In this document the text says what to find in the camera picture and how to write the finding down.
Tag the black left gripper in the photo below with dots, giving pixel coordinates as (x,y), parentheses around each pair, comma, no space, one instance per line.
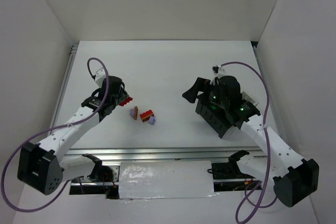
(119,98)

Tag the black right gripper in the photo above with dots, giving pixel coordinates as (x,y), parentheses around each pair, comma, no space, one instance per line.
(212,114)

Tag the red curved lego with green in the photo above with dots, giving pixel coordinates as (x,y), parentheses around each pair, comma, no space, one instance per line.
(126,101)

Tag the red brown lego brick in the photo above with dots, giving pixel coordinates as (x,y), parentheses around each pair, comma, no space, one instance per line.
(145,116)

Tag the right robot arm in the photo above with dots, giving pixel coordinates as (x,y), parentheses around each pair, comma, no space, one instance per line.
(292,177)

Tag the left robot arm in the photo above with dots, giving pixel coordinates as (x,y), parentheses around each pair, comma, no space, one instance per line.
(42,165)

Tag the brown flat lego plate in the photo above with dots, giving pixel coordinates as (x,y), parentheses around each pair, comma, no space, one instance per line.
(135,112)

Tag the black compartment container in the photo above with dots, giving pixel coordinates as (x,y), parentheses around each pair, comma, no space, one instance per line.
(216,117)

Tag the lavender lego brick front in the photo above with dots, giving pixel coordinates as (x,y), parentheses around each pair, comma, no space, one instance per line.
(152,120)

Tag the white taped cover sheet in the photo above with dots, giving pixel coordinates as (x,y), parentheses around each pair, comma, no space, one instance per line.
(154,180)

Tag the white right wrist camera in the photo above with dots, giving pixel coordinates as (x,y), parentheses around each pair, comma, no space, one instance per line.
(218,71)

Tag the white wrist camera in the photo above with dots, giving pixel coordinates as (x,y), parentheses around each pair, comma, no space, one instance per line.
(218,71)
(100,76)

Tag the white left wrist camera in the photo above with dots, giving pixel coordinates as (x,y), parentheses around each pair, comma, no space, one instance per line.
(100,76)

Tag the aluminium front rail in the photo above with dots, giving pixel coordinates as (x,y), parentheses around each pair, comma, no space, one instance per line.
(164,154)

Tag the aluminium right rail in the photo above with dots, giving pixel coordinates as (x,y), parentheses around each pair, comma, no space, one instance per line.
(276,124)

